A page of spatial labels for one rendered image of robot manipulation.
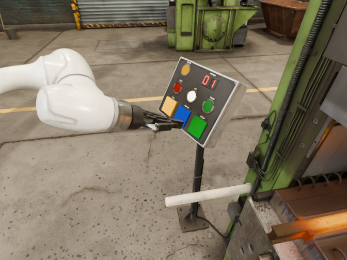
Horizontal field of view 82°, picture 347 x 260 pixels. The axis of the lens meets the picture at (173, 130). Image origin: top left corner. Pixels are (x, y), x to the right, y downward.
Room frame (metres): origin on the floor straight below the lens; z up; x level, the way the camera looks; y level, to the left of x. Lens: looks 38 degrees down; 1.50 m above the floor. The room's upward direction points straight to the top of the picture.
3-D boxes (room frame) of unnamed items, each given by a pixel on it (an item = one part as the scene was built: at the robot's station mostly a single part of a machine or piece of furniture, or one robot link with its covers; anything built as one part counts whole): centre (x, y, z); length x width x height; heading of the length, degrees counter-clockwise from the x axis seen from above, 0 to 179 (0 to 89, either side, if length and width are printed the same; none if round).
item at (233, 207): (0.64, -0.38, 0.36); 0.09 x 0.07 x 0.12; 11
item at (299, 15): (6.73, -3.48, 0.43); 1.89 x 1.20 x 0.85; 10
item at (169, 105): (0.81, 0.02, 1.01); 0.07 x 0.05 x 0.07; 36
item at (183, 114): (0.72, -0.04, 1.01); 0.07 x 0.05 x 0.07; 36
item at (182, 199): (0.58, -0.18, 0.62); 0.44 x 0.05 x 0.05; 101
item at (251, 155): (0.65, -0.38, 0.80); 0.06 x 0.03 x 0.14; 11
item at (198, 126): (0.64, -0.10, 1.01); 0.07 x 0.05 x 0.07; 36
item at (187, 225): (0.80, -0.15, 0.05); 0.22 x 0.22 x 0.09; 11
